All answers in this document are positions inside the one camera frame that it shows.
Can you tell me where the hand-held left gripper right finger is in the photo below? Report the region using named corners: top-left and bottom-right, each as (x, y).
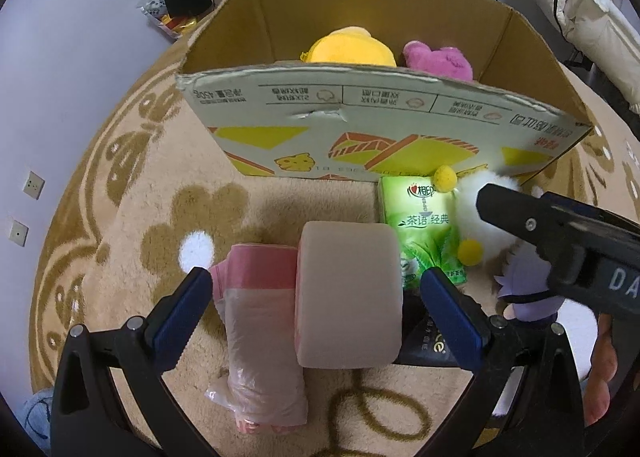
top-left (420, 266), bottom-right (589, 457)

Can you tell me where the pink plush toy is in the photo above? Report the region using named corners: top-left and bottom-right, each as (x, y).
top-left (402, 39), bottom-right (476, 84)

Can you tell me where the pink garbage bag roll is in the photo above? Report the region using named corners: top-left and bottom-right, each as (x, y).
top-left (205, 244), bottom-right (309, 438)

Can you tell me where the person's right hand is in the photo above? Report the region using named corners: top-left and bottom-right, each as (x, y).
top-left (582, 312), bottom-right (632, 429)

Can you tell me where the purple-haired plush doll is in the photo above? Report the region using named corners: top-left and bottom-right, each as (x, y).
top-left (492, 236), bottom-right (567, 329)

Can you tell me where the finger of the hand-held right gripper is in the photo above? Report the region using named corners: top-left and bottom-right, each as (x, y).
top-left (475, 184), bottom-right (552, 246)

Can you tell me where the printed cardboard box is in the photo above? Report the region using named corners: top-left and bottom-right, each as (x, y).
top-left (176, 0), bottom-right (595, 188)

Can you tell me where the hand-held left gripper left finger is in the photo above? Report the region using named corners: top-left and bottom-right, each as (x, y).
top-left (50, 266), bottom-right (214, 457)

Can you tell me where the yellow plush toy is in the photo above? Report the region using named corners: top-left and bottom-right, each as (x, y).
top-left (300, 26), bottom-right (399, 68)

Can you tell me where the cream puffer coat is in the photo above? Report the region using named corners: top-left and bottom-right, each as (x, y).
top-left (530, 0), bottom-right (640, 114)

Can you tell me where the person's denim leg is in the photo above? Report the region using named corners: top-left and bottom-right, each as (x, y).
top-left (17, 386), bottom-right (57, 457)

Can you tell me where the white toilet paper roll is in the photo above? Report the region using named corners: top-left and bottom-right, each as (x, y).
top-left (295, 220), bottom-right (405, 371)

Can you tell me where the white fluffy plush toy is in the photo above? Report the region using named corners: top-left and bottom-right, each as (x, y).
top-left (432, 164), bottom-right (547, 269)

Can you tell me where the white wall socket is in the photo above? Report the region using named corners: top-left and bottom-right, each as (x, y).
top-left (7, 219), bottom-right (30, 248)
top-left (22, 170), bottom-right (46, 200)

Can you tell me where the green tissue pack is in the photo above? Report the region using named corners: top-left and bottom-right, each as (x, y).
top-left (377, 175), bottom-right (469, 291)

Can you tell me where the black tissue pack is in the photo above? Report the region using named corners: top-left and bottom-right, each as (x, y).
top-left (394, 293), bottom-right (482, 371)

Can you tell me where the beige patterned round rug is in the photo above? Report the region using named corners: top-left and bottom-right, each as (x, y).
top-left (29, 34), bottom-right (640, 457)

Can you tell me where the plastic bag of snacks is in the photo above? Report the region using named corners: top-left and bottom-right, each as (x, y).
top-left (139, 0), bottom-right (201, 40)

